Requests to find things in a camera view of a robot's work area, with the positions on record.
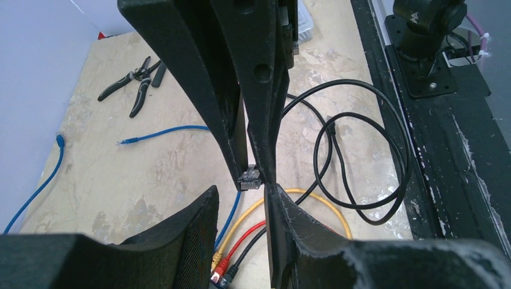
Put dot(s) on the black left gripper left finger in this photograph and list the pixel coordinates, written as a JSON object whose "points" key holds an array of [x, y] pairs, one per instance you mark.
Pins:
{"points": [[175, 253]]}

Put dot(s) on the clear plastic screw box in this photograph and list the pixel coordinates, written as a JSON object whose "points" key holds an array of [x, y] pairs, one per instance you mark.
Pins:
{"points": [[305, 23]]}

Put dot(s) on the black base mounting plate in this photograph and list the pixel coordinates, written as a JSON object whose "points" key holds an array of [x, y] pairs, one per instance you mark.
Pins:
{"points": [[443, 67]]}

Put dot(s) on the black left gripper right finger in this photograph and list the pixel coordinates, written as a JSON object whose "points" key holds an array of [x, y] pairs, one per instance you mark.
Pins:
{"points": [[304, 253]]}

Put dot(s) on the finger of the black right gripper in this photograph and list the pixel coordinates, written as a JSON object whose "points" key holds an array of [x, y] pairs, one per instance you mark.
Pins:
{"points": [[260, 37], [187, 37]]}

